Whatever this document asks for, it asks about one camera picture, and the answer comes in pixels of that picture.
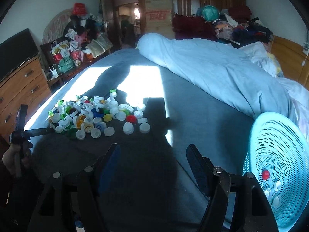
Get cardboard box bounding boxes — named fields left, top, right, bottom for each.
left=144, top=0, right=175, bottom=39

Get wooden headboard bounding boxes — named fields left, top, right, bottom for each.
left=271, top=36, right=309, bottom=90

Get wooden drawer dresser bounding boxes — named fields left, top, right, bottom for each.
left=0, top=56, right=51, bottom=141

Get turquoise plastic basket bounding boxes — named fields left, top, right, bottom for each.
left=243, top=112, right=308, bottom=231

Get teal round bag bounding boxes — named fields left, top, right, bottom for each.
left=196, top=5, right=220, bottom=21

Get clothes pile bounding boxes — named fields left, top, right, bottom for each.
left=173, top=6, right=273, bottom=48

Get red bottle cap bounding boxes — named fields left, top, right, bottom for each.
left=126, top=115, right=137, bottom=124

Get yellow bottle cap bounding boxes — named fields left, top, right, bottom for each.
left=103, top=114, right=113, bottom=122

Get black television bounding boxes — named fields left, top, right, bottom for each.
left=0, top=28, right=39, bottom=81

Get person left hand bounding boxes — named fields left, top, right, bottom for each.
left=2, top=140, right=33, bottom=175

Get red cap in basket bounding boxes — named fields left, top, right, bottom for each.
left=261, top=170, right=270, bottom=181

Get light blue duvet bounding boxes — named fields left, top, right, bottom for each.
left=137, top=33, right=308, bottom=138

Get pile of bags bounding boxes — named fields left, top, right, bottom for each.
left=40, top=3, right=113, bottom=78

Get white cap far right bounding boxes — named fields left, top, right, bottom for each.
left=139, top=123, right=151, bottom=134

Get grey-blue bed blanket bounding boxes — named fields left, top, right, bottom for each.
left=26, top=49, right=254, bottom=231

